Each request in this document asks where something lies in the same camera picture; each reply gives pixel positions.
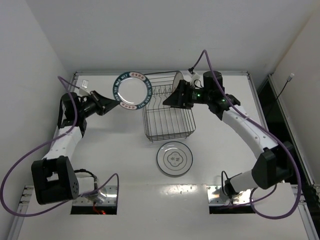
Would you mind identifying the orange sunburst pattern plate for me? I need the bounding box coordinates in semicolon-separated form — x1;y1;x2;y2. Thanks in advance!
171;71;184;93

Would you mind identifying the green rimmed white plate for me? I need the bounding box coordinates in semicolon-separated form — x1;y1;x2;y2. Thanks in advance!
112;71;153;110

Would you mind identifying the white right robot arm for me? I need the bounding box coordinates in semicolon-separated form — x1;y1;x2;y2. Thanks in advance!
163;71;294;198

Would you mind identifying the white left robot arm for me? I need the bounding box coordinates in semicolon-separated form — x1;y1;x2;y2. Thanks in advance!
31;90;120;205

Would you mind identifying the grey rimmed white plate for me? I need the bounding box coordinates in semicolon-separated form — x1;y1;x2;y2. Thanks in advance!
156;141;194;178

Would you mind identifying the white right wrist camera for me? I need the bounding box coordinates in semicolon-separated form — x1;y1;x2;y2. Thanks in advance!
188;71;201;84

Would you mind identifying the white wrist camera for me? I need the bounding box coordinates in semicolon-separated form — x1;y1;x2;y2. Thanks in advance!
188;71;201;84
79;79;89;91

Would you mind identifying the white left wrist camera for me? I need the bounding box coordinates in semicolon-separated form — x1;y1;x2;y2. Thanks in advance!
79;79;89;91

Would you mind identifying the metal wire dish rack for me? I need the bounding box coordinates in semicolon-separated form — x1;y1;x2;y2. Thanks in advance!
142;71;196;142

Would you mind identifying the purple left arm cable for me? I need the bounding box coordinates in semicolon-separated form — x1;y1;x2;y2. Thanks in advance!
0;76;120;217

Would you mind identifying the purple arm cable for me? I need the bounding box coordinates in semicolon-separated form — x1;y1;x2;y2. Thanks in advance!
0;76;120;217
187;49;302;220

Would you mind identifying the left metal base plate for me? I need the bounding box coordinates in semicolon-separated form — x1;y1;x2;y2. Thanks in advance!
72;185;118;207

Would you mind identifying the metal base plate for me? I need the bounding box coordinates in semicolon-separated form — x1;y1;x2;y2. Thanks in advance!
72;185;118;207
206;185;251;207

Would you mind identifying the black wall cable with plug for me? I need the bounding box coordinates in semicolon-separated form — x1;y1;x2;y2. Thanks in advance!
276;73;295;100

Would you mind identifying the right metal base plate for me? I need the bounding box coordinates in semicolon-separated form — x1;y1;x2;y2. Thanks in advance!
206;185;251;207

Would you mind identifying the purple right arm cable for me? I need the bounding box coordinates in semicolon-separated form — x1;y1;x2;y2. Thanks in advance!
187;49;302;220

